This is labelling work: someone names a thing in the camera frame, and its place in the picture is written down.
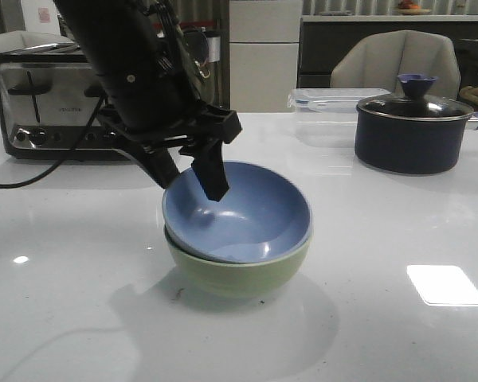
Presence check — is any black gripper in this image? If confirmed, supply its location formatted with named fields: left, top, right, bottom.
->
left=97, top=75, right=242, bottom=201

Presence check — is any blue bowl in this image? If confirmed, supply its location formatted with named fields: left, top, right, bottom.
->
left=162, top=161, right=312, bottom=263

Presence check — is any green bowl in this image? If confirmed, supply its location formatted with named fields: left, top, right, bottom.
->
left=164, top=231, right=311, bottom=298

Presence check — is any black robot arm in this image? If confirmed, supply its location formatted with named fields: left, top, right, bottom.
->
left=55, top=1, right=241, bottom=201

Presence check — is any clear plastic food container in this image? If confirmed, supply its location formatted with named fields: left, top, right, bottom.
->
left=288, top=88, right=388, bottom=148

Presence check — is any black and chrome toaster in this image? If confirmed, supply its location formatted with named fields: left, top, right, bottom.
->
left=0, top=43, right=124, bottom=161

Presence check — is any white cabinet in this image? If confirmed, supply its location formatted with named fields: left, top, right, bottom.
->
left=229, top=1, right=303, bottom=112

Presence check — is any dark kitchen counter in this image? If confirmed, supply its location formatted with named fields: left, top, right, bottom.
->
left=297, top=15, right=478, bottom=88

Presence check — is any grey chair right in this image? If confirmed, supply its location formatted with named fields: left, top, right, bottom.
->
left=330, top=30, right=461, bottom=99

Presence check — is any grey chair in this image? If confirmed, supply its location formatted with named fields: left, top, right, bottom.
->
left=330, top=30, right=461, bottom=99
left=0, top=30, right=72, bottom=53

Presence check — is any grey chair left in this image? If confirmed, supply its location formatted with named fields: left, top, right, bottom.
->
left=0, top=30, right=72, bottom=53

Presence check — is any dark blue saucepan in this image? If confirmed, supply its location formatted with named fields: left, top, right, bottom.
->
left=355, top=109, right=478, bottom=175

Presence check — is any glass pot lid blue knob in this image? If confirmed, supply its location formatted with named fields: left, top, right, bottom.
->
left=356, top=73, right=473, bottom=121

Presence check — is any fruit bowl on counter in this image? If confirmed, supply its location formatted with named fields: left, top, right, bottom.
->
left=394, top=0, right=432, bottom=16

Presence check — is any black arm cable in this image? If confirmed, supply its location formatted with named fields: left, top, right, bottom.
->
left=0, top=95, right=108, bottom=189

